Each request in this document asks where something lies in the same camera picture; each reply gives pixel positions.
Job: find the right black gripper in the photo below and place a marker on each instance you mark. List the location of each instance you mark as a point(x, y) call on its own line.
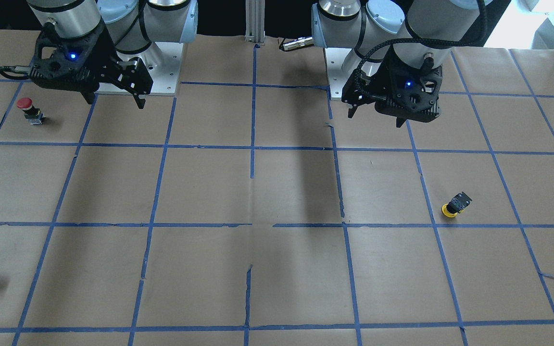
point(102, 56)

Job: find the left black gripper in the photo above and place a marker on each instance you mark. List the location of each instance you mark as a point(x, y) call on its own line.
point(381, 71)

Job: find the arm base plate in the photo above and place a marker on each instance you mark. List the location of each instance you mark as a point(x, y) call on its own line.
point(340, 63)
point(163, 61)

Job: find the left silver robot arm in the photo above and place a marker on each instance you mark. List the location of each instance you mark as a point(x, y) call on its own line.
point(378, 54)

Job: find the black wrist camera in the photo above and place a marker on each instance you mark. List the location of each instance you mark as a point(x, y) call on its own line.
point(408, 94)
point(63, 64)

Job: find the red push button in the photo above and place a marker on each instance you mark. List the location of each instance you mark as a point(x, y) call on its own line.
point(31, 113)

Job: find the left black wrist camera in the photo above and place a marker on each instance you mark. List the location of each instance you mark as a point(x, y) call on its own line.
point(408, 94)

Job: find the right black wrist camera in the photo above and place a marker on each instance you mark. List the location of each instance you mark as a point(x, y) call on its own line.
point(63, 64)

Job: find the silver cable connector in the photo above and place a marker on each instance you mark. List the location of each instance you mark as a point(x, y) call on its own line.
point(296, 44)

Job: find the aluminium frame post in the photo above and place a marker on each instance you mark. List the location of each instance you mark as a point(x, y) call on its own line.
point(254, 31)

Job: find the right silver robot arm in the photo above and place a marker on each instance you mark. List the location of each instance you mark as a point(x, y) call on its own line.
point(133, 25)

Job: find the yellow push button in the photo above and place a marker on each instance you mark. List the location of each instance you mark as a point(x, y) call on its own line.
point(456, 205)

